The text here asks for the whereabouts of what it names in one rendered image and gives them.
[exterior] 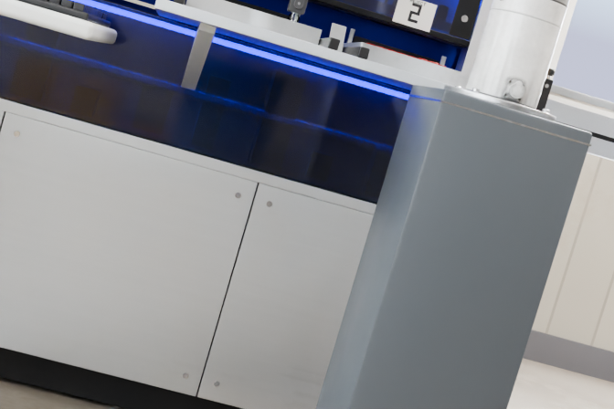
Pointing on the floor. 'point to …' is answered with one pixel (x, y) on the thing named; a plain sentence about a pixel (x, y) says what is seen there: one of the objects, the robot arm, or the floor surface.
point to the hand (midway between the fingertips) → (298, 2)
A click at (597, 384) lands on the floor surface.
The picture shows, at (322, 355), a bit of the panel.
